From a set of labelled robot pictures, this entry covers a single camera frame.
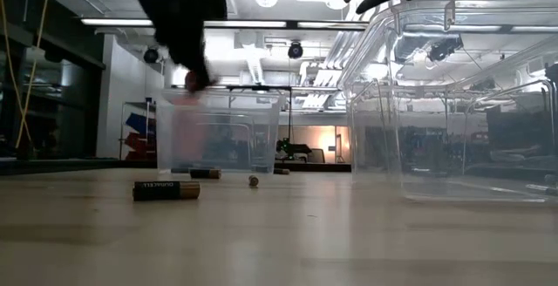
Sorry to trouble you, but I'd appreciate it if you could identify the long ceiling light strip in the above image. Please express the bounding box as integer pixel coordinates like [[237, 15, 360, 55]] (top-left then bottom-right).
[[297, 21, 368, 31], [80, 17, 154, 27], [203, 20, 288, 29]]

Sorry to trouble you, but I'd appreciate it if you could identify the black machine with green light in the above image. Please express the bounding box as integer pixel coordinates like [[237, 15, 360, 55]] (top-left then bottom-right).
[[276, 137, 313, 161]]

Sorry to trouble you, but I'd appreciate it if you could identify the black aluminium table frame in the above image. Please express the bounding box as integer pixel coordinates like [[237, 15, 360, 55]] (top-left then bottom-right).
[[0, 157, 354, 177]]

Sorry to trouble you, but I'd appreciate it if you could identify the clear plastic bin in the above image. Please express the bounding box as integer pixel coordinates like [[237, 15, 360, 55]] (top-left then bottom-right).
[[337, 0, 558, 204], [154, 87, 287, 176]]

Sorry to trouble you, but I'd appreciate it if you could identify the shelf with red blue bins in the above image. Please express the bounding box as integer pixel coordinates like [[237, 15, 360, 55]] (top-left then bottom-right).
[[119, 100, 158, 161]]

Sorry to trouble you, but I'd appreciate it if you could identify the black ceiling-mounted device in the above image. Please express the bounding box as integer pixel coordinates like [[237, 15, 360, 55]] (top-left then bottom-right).
[[429, 37, 463, 63]]

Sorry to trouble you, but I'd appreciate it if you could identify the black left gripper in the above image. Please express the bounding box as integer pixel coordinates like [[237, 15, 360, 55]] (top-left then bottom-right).
[[128, 0, 228, 92]]

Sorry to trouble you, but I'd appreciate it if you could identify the yellow cable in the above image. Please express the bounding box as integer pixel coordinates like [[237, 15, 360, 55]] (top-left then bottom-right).
[[0, 0, 51, 150]]

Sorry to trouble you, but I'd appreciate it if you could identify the black round ceiling lamp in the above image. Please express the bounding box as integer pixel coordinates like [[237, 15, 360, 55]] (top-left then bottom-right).
[[287, 40, 304, 59], [142, 46, 160, 65]]

